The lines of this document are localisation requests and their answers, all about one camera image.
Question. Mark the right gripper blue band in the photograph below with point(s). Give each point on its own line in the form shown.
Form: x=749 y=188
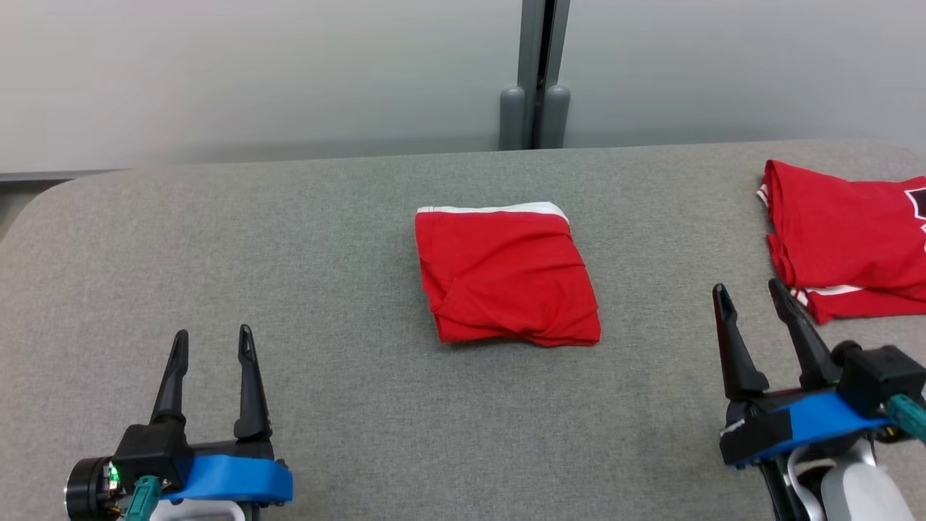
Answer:
x=810 y=423

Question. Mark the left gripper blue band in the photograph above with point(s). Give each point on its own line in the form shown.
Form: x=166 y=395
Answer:
x=231 y=479

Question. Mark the red Bulls jersey white sleeves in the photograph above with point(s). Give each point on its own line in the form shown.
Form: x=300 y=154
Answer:
x=839 y=239

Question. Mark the red shorts white stripe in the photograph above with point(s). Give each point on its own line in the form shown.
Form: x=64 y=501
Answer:
x=506 y=282

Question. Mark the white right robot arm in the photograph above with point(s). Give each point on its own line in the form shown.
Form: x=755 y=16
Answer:
x=861 y=492

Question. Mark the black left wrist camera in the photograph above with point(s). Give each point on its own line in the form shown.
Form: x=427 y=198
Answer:
x=148 y=452

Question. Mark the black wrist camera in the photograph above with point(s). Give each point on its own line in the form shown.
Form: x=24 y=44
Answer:
x=148 y=452
x=879 y=376

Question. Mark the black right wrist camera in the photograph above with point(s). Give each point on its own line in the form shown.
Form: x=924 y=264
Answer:
x=879 y=376

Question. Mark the teal left camera connector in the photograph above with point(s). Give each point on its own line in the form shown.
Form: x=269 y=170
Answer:
x=143 y=496

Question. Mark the teal camera connector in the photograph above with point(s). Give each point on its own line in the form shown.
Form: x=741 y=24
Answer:
x=143 y=496
x=910 y=416

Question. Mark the teal right camera connector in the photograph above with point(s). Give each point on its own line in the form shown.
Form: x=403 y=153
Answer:
x=910 y=416

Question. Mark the grey partition joint post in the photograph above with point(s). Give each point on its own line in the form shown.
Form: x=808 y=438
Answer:
x=535 y=72

